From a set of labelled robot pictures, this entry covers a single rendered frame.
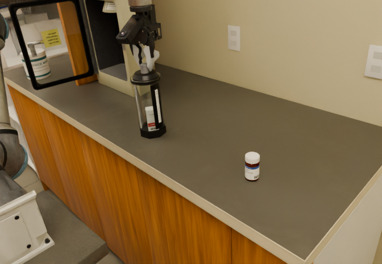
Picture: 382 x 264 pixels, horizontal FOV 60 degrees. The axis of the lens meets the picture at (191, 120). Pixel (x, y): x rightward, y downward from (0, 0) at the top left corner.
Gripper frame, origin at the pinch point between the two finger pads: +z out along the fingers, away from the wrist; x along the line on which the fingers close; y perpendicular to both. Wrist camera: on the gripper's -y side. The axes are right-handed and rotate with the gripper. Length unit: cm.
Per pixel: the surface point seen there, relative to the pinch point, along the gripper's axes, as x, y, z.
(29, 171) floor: 165, 33, 120
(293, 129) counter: -47, 23, 26
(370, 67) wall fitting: -67, 42, 6
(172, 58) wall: 37, 70, 22
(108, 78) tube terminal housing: 48, 28, 21
